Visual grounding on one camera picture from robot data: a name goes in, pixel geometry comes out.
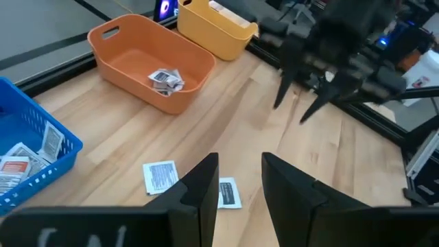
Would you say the orange plastic bin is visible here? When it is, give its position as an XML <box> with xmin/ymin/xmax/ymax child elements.
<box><xmin>87</xmin><ymin>13</ymin><xmax>217</xmax><ymax>115</ymax></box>

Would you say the yellow plastic bin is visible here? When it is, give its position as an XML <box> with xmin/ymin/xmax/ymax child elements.
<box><xmin>177</xmin><ymin>0</ymin><xmax>259</xmax><ymax>62</ymax></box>

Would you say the blue plastic bin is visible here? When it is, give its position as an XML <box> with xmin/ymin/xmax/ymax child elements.
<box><xmin>0</xmin><ymin>77</ymin><xmax>84</xmax><ymax>217</ymax></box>

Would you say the plain white bandage wrapper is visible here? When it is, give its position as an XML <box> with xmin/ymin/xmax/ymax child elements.
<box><xmin>209</xmin><ymin>0</ymin><xmax>253</xmax><ymax>30</ymax></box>

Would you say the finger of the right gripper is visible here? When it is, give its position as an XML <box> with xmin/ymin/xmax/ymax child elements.
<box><xmin>300</xmin><ymin>84</ymin><xmax>344</xmax><ymax>124</ymax></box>
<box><xmin>273</xmin><ymin>37</ymin><xmax>302</xmax><ymax>110</ymax></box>

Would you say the white grey antiseptic towelette packet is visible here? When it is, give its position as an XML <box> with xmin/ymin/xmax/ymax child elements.
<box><xmin>147</xmin><ymin>69</ymin><xmax>174</xmax><ymax>86</ymax></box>
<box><xmin>217</xmin><ymin>176</ymin><xmax>243</xmax><ymax>210</ymax></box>
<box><xmin>167</xmin><ymin>70</ymin><xmax>186</xmax><ymax>92</ymax></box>

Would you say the white packet with boxed print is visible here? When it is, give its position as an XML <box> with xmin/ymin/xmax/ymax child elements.
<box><xmin>36</xmin><ymin>120</ymin><xmax>66</xmax><ymax>164</ymax></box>

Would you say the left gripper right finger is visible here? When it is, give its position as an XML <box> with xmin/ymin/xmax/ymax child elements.
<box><xmin>261</xmin><ymin>152</ymin><xmax>439</xmax><ymax>247</ymax></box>

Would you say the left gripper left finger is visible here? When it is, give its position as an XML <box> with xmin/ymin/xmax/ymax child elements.
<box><xmin>0</xmin><ymin>152</ymin><xmax>220</xmax><ymax>247</ymax></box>

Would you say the white blue alcohol pad packet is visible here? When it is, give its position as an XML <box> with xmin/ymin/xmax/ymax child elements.
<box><xmin>142</xmin><ymin>160</ymin><xmax>180</xmax><ymax>196</ymax></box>

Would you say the white sheet with red mark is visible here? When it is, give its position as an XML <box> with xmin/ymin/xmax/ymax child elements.
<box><xmin>401</xmin><ymin>49</ymin><xmax>439</xmax><ymax>107</ymax></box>

